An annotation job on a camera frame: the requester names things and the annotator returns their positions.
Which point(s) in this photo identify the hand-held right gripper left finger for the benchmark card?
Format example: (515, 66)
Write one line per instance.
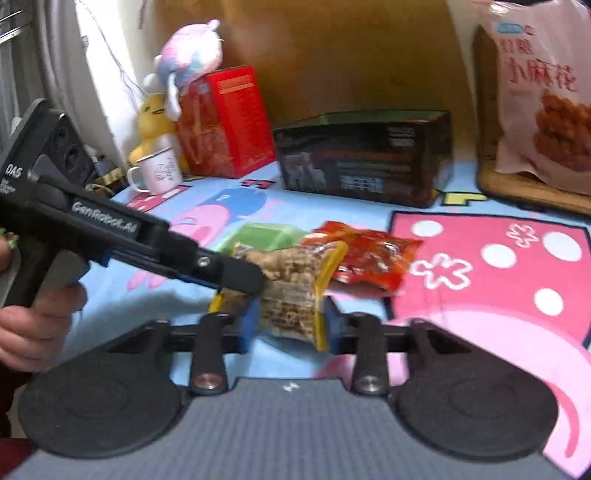
(247, 323)

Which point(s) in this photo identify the red snack packet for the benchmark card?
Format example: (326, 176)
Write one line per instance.
(369, 258)

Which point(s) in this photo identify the white curtain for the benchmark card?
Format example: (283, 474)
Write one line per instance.
(106, 69)

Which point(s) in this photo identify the white enamel mug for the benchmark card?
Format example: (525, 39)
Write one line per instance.
(161, 173)

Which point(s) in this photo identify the wooden headboard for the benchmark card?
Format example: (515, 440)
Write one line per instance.
(346, 60)

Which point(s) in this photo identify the yellow duck plush toy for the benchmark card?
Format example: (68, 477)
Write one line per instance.
(154, 115)

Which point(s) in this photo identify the large pink snack bag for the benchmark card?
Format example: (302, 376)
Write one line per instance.
(545, 115)

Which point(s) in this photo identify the black cardboard box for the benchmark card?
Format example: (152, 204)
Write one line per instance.
(369, 157)

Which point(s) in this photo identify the clear nut bar packet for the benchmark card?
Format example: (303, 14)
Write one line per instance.
(291, 295)

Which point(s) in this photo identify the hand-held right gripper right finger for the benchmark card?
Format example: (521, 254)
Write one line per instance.
(333, 327)

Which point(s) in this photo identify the red gift box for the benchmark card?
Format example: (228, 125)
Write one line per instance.
(226, 124)

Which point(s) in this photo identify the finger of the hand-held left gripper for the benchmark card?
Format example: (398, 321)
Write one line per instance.
(231, 272)

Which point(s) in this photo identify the person's left hand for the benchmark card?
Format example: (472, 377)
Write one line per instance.
(37, 332)

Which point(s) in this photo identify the pastel plush toy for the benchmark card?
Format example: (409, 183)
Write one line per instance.
(189, 55)

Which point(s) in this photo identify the printed cartoon blanket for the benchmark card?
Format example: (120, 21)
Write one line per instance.
(485, 286)

